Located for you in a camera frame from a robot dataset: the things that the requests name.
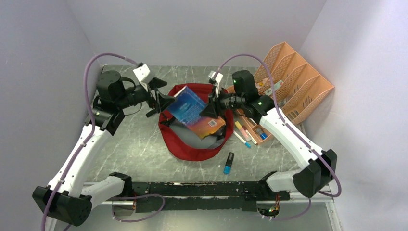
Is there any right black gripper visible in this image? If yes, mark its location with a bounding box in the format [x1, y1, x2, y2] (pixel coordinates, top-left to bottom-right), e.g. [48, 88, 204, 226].
[199, 85, 245, 119]

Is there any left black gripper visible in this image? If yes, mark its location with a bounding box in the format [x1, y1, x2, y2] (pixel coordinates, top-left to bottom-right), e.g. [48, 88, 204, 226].
[116, 77, 178, 113]

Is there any blue Jane Eyre book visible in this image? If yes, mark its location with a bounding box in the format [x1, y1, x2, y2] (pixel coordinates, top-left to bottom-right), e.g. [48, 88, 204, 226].
[167, 86, 226, 139]

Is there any red student backpack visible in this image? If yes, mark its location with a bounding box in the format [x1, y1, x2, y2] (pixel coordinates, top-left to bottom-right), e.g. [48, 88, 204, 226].
[158, 83, 234, 161]

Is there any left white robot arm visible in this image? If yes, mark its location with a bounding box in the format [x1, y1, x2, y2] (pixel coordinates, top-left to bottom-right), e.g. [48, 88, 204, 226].
[32, 69, 171, 231]

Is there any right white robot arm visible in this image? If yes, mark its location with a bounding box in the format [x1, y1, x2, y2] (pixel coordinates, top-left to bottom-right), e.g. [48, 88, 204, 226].
[200, 70, 337, 199]

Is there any white blue-tipped pen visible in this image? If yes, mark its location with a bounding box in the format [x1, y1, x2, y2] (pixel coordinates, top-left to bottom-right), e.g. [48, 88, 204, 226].
[233, 131, 251, 149]

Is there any blue black highlighter marker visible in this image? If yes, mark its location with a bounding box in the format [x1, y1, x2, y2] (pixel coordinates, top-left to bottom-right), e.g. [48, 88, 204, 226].
[223, 152, 235, 175]

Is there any white green box in organizer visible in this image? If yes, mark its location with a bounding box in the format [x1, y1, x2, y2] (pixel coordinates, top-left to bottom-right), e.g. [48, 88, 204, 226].
[264, 80, 283, 96]

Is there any orange plastic file organizer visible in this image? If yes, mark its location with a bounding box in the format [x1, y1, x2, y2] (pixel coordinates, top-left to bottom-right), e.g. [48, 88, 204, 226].
[225, 41, 334, 146]

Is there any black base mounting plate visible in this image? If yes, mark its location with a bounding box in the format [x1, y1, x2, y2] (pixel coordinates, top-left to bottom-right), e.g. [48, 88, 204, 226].
[111, 181, 290, 213]

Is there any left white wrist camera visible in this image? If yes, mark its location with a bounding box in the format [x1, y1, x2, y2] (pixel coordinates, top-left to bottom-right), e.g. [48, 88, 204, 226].
[133, 63, 152, 91]

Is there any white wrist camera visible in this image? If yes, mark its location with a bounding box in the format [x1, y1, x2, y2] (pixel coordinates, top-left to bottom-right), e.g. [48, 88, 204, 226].
[208, 71, 223, 97]
[133, 63, 152, 91]

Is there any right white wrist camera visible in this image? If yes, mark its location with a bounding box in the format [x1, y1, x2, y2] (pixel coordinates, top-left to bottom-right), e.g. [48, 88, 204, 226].
[208, 71, 223, 97]

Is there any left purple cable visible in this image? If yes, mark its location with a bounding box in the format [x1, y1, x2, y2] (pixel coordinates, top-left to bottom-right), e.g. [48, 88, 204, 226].
[40, 52, 166, 231]

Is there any purple cable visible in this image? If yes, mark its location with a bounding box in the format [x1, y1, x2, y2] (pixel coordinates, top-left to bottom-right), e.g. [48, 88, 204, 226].
[40, 52, 166, 231]
[217, 53, 342, 221]

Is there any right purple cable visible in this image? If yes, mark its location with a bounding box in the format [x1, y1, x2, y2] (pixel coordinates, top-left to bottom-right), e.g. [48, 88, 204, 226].
[217, 53, 342, 221]

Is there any aluminium rail frame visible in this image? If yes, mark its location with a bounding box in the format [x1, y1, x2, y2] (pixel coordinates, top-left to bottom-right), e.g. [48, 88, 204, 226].
[44, 182, 343, 231]

